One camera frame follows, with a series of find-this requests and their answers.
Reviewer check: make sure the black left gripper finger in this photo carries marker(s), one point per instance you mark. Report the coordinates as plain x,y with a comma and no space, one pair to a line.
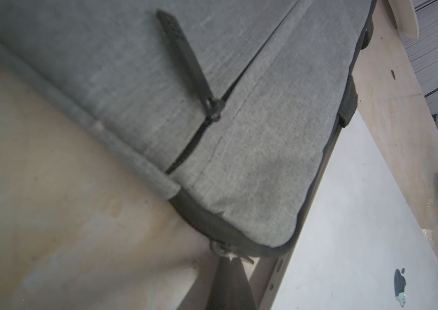
230,289

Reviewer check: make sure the white laptop yellow logo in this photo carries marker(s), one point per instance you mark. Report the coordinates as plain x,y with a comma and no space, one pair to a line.
361,247

